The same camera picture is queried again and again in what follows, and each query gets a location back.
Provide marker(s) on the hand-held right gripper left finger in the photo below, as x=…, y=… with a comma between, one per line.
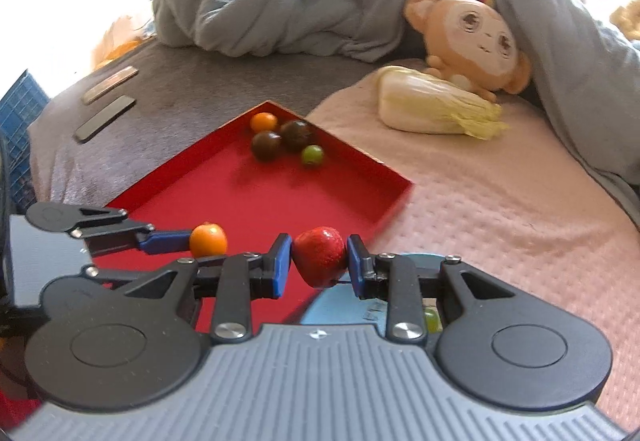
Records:
x=282, y=267

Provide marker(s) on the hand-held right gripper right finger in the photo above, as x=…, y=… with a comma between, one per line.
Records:
x=356, y=267

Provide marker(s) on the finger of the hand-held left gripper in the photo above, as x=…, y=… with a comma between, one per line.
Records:
x=170, y=241
x=125, y=277

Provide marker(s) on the orange tangerine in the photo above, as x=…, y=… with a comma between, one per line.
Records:
x=207, y=241

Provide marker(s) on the red strawberry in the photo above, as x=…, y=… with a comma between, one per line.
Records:
x=320, y=256

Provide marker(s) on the blue tiger print plate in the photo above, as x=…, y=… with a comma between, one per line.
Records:
x=335, y=308

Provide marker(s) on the red rectangular tray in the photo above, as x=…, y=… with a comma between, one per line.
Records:
x=225, y=201

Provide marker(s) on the large green tomato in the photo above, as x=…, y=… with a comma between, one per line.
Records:
x=431, y=321

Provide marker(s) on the dark brown tomato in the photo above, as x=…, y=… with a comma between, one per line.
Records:
x=266, y=146
x=297, y=134

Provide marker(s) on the orange tomato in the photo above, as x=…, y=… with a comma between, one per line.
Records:
x=263, y=122

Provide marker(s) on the small green tomato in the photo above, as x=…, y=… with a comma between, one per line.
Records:
x=312, y=155

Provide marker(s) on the blue plastic crate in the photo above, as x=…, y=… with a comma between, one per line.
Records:
x=15, y=131

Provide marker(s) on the black flat rectangular slab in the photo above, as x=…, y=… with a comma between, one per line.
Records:
x=104, y=118

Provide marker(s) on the pink textured blanket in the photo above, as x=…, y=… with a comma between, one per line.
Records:
x=500, y=201

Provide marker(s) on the tan flat rectangular slab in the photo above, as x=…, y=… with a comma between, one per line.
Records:
x=110, y=80

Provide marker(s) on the napa cabbage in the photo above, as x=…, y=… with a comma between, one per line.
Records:
x=425, y=101

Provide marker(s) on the orange cloth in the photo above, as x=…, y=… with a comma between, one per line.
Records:
x=117, y=48

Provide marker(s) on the monkey plush toy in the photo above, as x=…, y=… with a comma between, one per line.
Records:
x=475, y=41

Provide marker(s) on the yellow soft toy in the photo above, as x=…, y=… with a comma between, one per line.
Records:
x=629, y=18

